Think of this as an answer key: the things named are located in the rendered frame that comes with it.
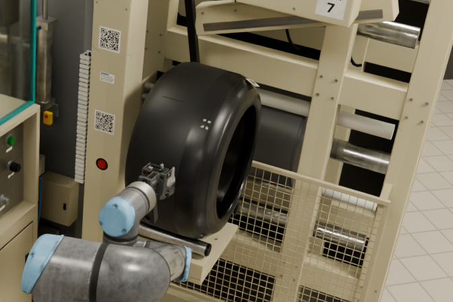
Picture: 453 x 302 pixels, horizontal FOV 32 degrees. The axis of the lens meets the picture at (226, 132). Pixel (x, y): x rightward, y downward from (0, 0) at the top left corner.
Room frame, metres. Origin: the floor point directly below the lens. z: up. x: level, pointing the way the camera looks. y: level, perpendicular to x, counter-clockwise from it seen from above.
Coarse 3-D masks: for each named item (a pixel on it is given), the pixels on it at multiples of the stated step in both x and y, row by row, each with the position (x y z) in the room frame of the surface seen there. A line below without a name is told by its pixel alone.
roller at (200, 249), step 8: (144, 224) 2.14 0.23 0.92; (144, 232) 2.12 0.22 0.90; (152, 232) 2.12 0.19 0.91; (160, 232) 2.11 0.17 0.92; (168, 232) 2.12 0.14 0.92; (160, 240) 2.10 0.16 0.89; (168, 240) 2.10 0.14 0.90; (176, 240) 2.09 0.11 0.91; (184, 240) 2.09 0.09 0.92; (192, 240) 2.09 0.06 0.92; (200, 240) 2.10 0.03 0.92; (192, 248) 2.07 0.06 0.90; (200, 248) 2.07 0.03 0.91; (208, 248) 2.07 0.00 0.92
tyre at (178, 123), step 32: (192, 64) 2.31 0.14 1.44; (160, 96) 2.13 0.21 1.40; (192, 96) 2.13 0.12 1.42; (224, 96) 2.14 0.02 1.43; (256, 96) 2.32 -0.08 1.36; (160, 128) 2.05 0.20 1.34; (192, 128) 2.04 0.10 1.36; (224, 128) 2.06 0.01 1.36; (256, 128) 2.39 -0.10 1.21; (128, 160) 2.05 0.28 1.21; (160, 160) 2.00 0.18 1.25; (192, 160) 1.98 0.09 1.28; (224, 160) 2.45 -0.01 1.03; (192, 192) 1.96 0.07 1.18; (224, 192) 2.37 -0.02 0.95; (160, 224) 2.04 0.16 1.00; (192, 224) 1.98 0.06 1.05; (224, 224) 2.19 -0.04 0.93
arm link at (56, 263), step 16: (48, 240) 1.17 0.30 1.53; (64, 240) 1.18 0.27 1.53; (80, 240) 1.19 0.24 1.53; (32, 256) 1.14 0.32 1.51; (48, 256) 1.13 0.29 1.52; (64, 256) 1.14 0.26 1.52; (80, 256) 1.14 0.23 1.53; (96, 256) 1.15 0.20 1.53; (32, 272) 1.12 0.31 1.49; (48, 272) 1.12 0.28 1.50; (64, 272) 1.12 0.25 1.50; (80, 272) 1.12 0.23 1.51; (96, 272) 1.12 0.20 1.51; (32, 288) 1.12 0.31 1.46; (48, 288) 1.11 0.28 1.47; (64, 288) 1.11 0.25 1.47; (80, 288) 1.11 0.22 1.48
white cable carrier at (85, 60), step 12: (84, 60) 2.29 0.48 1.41; (84, 72) 2.29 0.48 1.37; (84, 84) 2.29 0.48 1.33; (84, 96) 2.29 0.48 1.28; (84, 108) 2.29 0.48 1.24; (84, 120) 2.29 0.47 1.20; (84, 132) 2.29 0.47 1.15; (84, 144) 2.29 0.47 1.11; (84, 156) 2.29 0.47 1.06; (84, 168) 2.29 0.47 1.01; (84, 180) 2.30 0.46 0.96
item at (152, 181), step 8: (144, 168) 1.86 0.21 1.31; (152, 168) 1.86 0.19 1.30; (160, 168) 1.87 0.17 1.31; (144, 176) 1.84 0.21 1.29; (152, 176) 1.83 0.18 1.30; (160, 176) 1.83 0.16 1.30; (168, 176) 1.88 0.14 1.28; (152, 184) 1.79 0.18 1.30; (160, 184) 1.83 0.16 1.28; (160, 192) 1.82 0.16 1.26
